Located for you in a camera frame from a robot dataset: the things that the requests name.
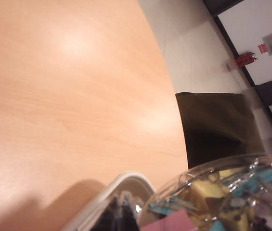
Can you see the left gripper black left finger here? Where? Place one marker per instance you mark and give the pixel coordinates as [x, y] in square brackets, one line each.
[123, 216]

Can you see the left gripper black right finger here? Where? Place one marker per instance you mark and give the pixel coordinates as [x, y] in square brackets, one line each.
[263, 120]

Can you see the clear round plastic jar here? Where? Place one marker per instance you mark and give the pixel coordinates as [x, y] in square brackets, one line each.
[198, 168]

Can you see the beige rectangular pulp container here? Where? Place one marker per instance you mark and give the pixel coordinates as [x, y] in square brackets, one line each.
[131, 175]

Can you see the teal binder clip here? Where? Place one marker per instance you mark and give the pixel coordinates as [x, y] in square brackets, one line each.
[217, 226]
[265, 176]
[164, 207]

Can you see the yellow binder clip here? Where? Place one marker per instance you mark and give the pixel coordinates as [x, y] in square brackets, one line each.
[218, 173]
[237, 219]
[205, 192]

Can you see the pink sticky note pad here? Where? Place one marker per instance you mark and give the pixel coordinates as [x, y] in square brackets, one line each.
[172, 221]

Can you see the dark brown chair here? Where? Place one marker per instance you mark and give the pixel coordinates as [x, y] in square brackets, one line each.
[210, 120]

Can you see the red fire extinguisher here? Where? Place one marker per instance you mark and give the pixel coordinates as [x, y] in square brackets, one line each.
[244, 60]

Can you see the small red wall sign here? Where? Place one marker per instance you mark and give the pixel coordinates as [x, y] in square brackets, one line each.
[262, 48]

